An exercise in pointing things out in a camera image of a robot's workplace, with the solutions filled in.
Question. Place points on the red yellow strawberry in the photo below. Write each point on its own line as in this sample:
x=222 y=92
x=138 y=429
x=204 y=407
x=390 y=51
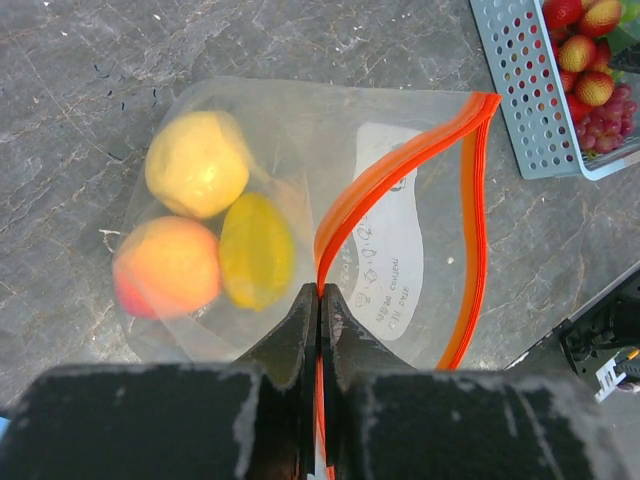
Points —
x=594 y=88
x=576 y=54
x=599 y=17

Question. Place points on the yellow star fruit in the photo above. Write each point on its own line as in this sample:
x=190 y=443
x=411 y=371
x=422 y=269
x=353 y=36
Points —
x=256 y=252

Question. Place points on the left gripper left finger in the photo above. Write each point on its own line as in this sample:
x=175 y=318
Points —
x=253 y=418

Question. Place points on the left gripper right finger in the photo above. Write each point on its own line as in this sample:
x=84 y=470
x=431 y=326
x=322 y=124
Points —
x=384 y=419

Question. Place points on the light blue plastic basket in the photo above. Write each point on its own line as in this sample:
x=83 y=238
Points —
x=519 y=54

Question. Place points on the clear zip top bag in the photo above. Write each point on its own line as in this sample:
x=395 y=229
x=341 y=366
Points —
x=358 y=174

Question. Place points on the yellow lemon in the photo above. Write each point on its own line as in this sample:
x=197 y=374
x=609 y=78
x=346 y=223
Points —
x=198 y=165

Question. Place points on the purple grapes bunch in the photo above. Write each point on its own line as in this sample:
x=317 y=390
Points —
x=607 y=127

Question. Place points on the orange peach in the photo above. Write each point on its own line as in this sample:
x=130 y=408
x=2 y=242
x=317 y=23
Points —
x=167 y=267

